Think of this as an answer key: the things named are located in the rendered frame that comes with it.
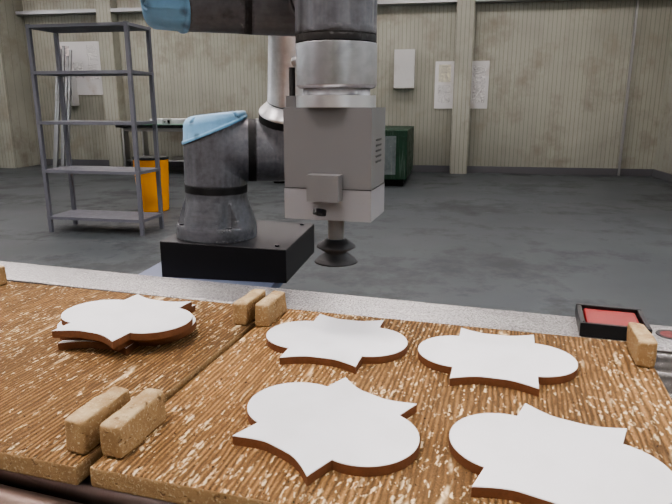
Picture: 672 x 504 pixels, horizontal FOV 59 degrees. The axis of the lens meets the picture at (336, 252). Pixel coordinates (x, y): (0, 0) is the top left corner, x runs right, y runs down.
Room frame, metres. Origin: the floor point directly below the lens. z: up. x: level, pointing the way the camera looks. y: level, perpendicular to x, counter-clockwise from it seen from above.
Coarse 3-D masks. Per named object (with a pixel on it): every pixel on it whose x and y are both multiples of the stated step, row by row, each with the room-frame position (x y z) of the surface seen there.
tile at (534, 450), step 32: (480, 416) 0.42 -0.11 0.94; (512, 416) 0.42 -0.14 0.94; (544, 416) 0.42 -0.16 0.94; (480, 448) 0.37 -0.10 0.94; (512, 448) 0.37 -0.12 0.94; (544, 448) 0.37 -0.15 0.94; (576, 448) 0.37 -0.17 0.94; (608, 448) 0.37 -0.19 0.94; (480, 480) 0.34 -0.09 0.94; (512, 480) 0.34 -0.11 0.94; (544, 480) 0.34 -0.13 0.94; (576, 480) 0.34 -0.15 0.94; (608, 480) 0.34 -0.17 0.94; (640, 480) 0.34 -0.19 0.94
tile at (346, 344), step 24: (288, 336) 0.58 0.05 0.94; (312, 336) 0.58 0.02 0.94; (336, 336) 0.58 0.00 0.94; (360, 336) 0.58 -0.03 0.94; (384, 336) 0.58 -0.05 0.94; (288, 360) 0.53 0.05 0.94; (312, 360) 0.53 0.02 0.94; (336, 360) 0.52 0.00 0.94; (360, 360) 0.53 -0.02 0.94; (384, 360) 0.53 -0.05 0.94
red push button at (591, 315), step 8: (584, 312) 0.70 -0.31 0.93; (592, 312) 0.70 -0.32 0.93; (600, 312) 0.70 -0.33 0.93; (608, 312) 0.70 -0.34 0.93; (616, 312) 0.70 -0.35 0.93; (624, 312) 0.70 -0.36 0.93; (592, 320) 0.67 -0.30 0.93; (600, 320) 0.67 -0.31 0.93; (608, 320) 0.67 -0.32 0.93; (616, 320) 0.67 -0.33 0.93; (624, 320) 0.67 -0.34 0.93; (632, 320) 0.67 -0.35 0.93
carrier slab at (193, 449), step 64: (384, 320) 0.65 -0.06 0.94; (192, 384) 0.49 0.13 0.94; (256, 384) 0.49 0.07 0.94; (320, 384) 0.49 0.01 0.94; (384, 384) 0.49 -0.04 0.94; (448, 384) 0.49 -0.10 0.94; (576, 384) 0.49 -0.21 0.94; (640, 384) 0.49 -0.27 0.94; (192, 448) 0.39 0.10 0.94; (448, 448) 0.39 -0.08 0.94; (640, 448) 0.39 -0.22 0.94
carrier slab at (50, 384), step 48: (0, 288) 0.78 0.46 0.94; (48, 288) 0.78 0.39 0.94; (0, 336) 0.60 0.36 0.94; (48, 336) 0.60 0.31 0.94; (192, 336) 0.60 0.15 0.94; (240, 336) 0.61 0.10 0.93; (0, 384) 0.49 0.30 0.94; (48, 384) 0.49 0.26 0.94; (96, 384) 0.49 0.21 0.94; (144, 384) 0.49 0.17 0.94; (0, 432) 0.41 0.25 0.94; (48, 432) 0.41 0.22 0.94
